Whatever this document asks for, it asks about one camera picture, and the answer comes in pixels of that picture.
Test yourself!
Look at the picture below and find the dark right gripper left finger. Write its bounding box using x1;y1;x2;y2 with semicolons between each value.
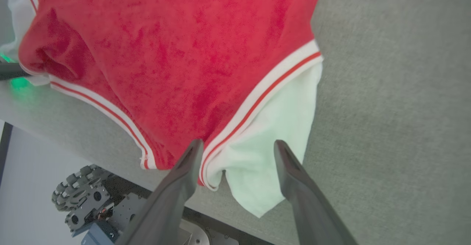
117;139;205;245

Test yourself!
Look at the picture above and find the grey mecanum wheel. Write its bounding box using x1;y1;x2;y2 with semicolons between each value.
52;164;111;213

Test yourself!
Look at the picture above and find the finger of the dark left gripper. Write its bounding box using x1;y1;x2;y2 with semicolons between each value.
0;63;33;81

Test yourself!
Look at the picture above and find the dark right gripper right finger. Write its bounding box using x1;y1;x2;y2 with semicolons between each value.
273;139;360;245

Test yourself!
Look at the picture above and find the red and white shirt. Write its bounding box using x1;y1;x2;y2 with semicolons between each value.
0;0;325;218

